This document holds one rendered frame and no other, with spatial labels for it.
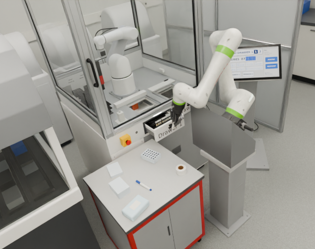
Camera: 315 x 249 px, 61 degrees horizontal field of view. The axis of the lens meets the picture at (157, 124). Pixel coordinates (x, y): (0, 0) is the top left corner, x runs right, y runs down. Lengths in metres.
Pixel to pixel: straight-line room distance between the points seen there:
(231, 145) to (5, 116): 1.25
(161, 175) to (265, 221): 1.11
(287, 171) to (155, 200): 1.68
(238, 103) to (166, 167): 0.65
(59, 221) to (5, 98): 0.90
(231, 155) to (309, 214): 1.13
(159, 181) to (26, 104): 0.94
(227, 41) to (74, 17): 0.89
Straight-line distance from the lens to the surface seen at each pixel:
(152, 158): 1.93
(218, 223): 2.50
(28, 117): 1.41
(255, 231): 2.51
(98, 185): 1.91
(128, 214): 1.63
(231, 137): 1.70
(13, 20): 4.79
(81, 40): 1.67
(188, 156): 2.65
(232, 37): 1.75
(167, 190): 1.75
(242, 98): 1.83
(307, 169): 3.10
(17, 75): 1.40
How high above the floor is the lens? 2.06
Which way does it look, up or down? 34 degrees down
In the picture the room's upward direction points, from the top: 9 degrees counter-clockwise
